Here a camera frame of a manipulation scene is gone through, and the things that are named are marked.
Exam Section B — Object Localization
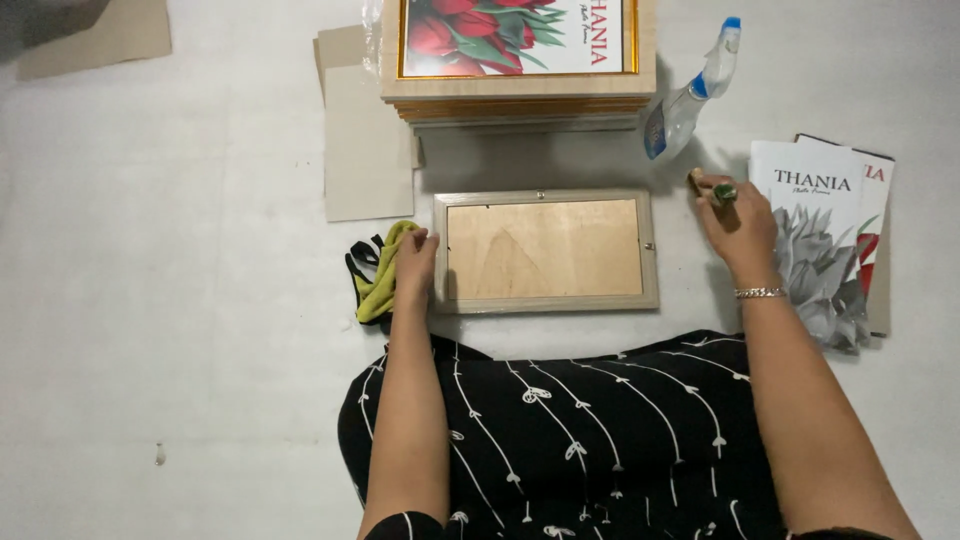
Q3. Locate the person's left hand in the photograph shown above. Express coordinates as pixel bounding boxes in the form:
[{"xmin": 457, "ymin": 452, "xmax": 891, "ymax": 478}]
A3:
[{"xmin": 393, "ymin": 228, "xmax": 442, "ymax": 298}]

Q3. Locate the clear spray bottle blue nozzle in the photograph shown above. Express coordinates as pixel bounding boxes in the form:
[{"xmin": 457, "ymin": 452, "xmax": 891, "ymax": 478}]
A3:
[{"xmin": 642, "ymin": 16, "xmax": 743, "ymax": 162}]

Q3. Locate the tan cardboard sheet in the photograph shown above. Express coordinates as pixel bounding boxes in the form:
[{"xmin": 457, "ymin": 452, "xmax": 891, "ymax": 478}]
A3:
[{"xmin": 312, "ymin": 24, "xmax": 426, "ymax": 171}]

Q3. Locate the light wooden photo frame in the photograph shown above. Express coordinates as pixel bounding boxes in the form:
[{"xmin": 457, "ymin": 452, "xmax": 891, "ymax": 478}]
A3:
[{"xmin": 432, "ymin": 187, "xmax": 661, "ymax": 315}]

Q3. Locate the black strap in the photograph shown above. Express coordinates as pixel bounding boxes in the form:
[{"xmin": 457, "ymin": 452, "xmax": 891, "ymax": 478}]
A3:
[{"xmin": 344, "ymin": 234, "xmax": 387, "ymax": 304}]

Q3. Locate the person's right hand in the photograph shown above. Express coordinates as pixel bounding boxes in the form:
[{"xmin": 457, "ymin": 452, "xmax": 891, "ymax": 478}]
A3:
[{"xmin": 694, "ymin": 174, "xmax": 782, "ymax": 284}]

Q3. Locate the large brown cardboard sheet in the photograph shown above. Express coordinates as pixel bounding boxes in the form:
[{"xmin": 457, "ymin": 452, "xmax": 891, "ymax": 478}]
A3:
[{"xmin": 15, "ymin": 0, "xmax": 174, "ymax": 83}]

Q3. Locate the person's black patterned dress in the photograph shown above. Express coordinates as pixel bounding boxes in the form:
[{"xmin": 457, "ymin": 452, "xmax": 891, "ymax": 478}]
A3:
[{"xmin": 336, "ymin": 329, "xmax": 895, "ymax": 540}]

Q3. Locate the yellow-green cleaning cloth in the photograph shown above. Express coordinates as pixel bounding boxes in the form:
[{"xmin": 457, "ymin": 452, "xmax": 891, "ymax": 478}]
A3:
[{"xmin": 354, "ymin": 219, "xmax": 422, "ymax": 326}]

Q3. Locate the clear plastic wrap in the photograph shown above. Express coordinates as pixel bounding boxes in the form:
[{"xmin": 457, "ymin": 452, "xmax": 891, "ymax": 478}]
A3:
[{"xmin": 359, "ymin": 0, "xmax": 386, "ymax": 78}]

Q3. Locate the grey flower printed sheet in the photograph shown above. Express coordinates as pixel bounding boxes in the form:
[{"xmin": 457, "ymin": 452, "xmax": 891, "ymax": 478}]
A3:
[{"xmin": 747, "ymin": 139, "xmax": 873, "ymax": 355}]

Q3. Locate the stack of wooden photo frames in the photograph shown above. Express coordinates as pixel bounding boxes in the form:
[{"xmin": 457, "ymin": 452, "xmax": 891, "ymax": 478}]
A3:
[{"xmin": 379, "ymin": 0, "xmax": 659, "ymax": 137}]

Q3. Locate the light grey cardboard sheet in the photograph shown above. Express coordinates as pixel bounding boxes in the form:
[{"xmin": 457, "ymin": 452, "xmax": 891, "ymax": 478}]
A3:
[{"xmin": 323, "ymin": 64, "xmax": 417, "ymax": 224}]

